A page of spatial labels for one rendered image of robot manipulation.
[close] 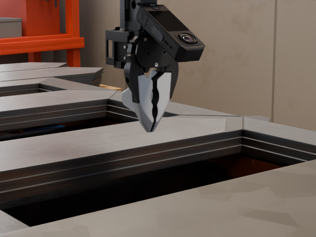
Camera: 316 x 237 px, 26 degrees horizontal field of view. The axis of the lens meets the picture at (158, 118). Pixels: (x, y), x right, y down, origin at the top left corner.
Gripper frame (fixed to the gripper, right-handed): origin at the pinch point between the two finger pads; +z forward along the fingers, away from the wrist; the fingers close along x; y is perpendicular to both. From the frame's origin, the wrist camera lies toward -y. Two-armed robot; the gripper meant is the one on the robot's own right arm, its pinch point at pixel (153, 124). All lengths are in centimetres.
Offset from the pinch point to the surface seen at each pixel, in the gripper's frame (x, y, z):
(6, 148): 13.4, 21.8, 5.8
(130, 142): -5.2, 12.9, 5.8
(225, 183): 46, -63, -14
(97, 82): -59, 105, 10
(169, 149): -10.5, 9.1, 7.1
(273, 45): -227, 183, 12
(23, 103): -9, 60, 6
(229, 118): -33.8, 18.4, 5.9
